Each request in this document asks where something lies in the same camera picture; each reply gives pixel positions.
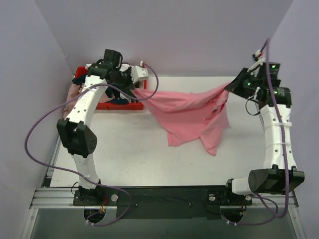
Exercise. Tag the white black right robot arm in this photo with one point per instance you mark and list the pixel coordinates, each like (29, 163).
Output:
(279, 174)

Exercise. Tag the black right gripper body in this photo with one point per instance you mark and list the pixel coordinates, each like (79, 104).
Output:
(238, 82)

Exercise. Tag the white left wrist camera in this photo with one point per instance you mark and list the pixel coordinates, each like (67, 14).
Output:
(139, 72)

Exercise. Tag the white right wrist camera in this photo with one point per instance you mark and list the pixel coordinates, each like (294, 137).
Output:
(259, 59)

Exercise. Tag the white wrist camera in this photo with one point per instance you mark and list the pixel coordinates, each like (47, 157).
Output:
(139, 72)
(259, 59)

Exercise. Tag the pink t shirt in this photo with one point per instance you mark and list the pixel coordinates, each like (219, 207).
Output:
(189, 116)

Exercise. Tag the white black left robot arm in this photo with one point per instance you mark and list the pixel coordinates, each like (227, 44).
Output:
(75, 132)

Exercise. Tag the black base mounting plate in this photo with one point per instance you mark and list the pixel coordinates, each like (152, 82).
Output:
(167, 202)

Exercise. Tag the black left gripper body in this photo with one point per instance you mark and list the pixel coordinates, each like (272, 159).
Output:
(127, 81)

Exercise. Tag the navy blue t shirt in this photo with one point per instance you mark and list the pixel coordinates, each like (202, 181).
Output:
(110, 95)

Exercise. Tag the red plastic bin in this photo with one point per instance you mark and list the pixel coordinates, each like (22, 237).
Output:
(110, 105)

